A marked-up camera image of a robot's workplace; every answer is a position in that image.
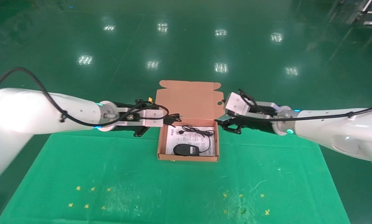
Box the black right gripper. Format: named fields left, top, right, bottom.
left=214, top=106, right=277, bottom=135

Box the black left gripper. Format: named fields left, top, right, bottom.
left=114, top=99, right=174, bottom=138

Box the black data cable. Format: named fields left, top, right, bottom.
left=165, top=114, right=182, bottom=126

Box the black wired computer mouse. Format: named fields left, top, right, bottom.
left=173, top=125, right=216, bottom=157

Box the orange cardboard box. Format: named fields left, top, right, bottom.
left=155, top=80, right=225, bottom=162

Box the printed white paper sheet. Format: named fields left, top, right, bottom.
left=165, top=125, right=216, bottom=156

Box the green table mat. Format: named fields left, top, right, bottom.
left=0, top=126, right=351, bottom=224

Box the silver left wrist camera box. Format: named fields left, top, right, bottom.
left=142, top=109, right=165, bottom=128

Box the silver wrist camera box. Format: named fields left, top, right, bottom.
left=142, top=109, right=165, bottom=128
left=224, top=91, right=252, bottom=118

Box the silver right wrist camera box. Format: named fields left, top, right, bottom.
left=224, top=91, right=252, bottom=118

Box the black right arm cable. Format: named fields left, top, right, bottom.
left=228, top=89, right=372, bottom=122

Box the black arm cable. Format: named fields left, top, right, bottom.
left=0, top=67, right=170, bottom=128
left=228, top=89, right=372, bottom=122

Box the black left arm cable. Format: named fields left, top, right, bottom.
left=0, top=67, right=170, bottom=128

